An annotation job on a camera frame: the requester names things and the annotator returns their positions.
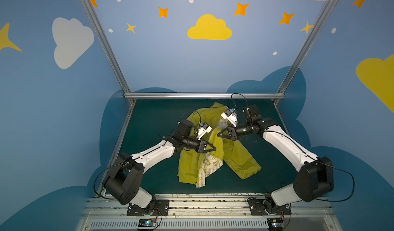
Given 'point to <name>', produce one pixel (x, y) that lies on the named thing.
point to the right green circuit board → (275, 224)
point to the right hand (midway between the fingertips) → (220, 134)
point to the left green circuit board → (147, 223)
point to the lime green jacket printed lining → (201, 169)
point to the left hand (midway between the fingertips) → (214, 147)
